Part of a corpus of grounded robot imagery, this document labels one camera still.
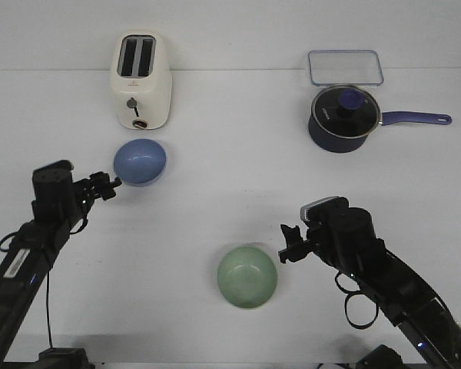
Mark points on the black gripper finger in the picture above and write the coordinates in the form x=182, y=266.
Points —
x=99, y=180
x=294, y=253
x=108, y=193
x=292, y=235

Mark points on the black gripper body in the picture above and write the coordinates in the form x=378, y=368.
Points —
x=344, y=237
x=59, y=199

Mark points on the blue bowl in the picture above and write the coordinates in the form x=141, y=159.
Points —
x=140, y=162

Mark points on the green bowl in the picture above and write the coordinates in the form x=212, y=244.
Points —
x=247, y=277

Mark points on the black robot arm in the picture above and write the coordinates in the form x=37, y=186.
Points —
x=410, y=304
x=33, y=250

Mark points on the dark blue saucepan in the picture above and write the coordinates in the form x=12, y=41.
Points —
x=347, y=135

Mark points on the white two-slot toaster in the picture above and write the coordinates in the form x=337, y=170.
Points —
x=141, y=80

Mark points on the glass lid with blue knob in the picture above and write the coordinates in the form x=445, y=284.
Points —
x=342, y=102

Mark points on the clear plastic food container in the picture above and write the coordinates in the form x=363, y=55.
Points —
x=352, y=67

